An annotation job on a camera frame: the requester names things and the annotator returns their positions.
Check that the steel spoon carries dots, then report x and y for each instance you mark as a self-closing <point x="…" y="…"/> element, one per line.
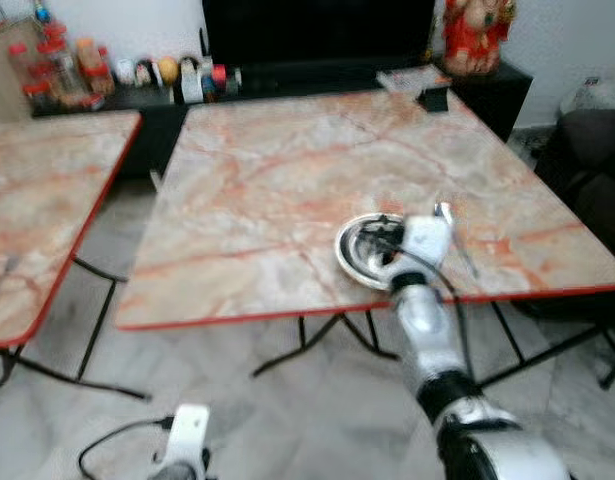
<point x="444" y="212"/>

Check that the white round figurine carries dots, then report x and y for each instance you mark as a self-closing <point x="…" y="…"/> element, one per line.
<point x="125" y="72"/>

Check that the yellow round figurine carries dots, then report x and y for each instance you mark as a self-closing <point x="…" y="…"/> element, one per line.
<point x="166" y="70"/>

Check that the round steel plate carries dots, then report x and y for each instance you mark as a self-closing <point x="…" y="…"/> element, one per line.
<point x="349" y="255"/>

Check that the orange snack jar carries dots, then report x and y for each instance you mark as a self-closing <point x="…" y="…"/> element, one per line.
<point x="93" y="66"/>

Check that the small black box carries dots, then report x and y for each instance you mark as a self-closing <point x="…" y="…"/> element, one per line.
<point x="434" y="99"/>

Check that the black television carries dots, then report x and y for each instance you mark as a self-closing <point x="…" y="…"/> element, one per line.
<point x="317" y="30"/>

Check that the stacked red lid jars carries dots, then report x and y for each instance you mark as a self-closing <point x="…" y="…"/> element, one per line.
<point x="27" y="72"/>

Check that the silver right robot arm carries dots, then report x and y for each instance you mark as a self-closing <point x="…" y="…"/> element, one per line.
<point x="432" y="335"/>

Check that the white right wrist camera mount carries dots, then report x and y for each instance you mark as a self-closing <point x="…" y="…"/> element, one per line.
<point x="427" y="240"/>

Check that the small red box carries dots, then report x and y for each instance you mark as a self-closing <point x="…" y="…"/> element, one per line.
<point x="219" y="80"/>

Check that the printed magazine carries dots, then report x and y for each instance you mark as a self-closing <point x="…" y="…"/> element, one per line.
<point x="407" y="78"/>

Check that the white and black box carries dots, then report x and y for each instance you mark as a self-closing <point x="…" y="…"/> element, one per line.
<point x="192" y="80"/>

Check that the large clear red lid jar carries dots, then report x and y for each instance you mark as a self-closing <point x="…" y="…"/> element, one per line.
<point x="59" y="65"/>

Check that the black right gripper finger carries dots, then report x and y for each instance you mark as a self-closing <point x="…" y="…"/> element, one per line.
<point x="377" y="226"/>
<point x="375" y="251"/>

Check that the dark sofa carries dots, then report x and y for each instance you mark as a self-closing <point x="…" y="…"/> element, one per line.
<point x="587" y="200"/>

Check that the red dressed doll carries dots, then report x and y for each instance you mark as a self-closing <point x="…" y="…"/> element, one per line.
<point x="477" y="35"/>

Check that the grey bag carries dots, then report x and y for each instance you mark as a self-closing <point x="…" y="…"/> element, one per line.
<point x="597" y="95"/>

